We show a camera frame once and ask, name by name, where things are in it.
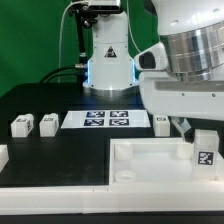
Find white U-shaped obstacle fence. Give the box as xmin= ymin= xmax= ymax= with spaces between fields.
xmin=0 ymin=138 xmax=224 ymax=215

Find white cable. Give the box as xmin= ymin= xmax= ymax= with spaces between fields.
xmin=57 ymin=0 xmax=88 ymax=84

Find grey camera on top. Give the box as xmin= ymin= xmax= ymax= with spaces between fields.
xmin=88 ymin=0 xmax=121 ymax=13

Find white square tabletop part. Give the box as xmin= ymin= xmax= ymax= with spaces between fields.
xmin=109 ymin=138 xmax=224 ymax=184

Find white sheet with AprilTags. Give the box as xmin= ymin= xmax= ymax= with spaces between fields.
xmin=61 ymin=110 xmax=151 ymax=129

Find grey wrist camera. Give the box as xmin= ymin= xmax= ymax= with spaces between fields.
xmin=134 ymin=42 xmax=168 ymax=71

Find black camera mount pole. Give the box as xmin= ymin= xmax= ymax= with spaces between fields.
xmin=68 ymin=0 xmax=97 ymax=70

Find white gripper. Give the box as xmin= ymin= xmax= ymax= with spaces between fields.
xmin=139 ymin=72 xmax=224 ymax=143

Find black cables at base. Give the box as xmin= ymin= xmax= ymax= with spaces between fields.
xmin=39 ymin=65 xmax=88 ymax=84

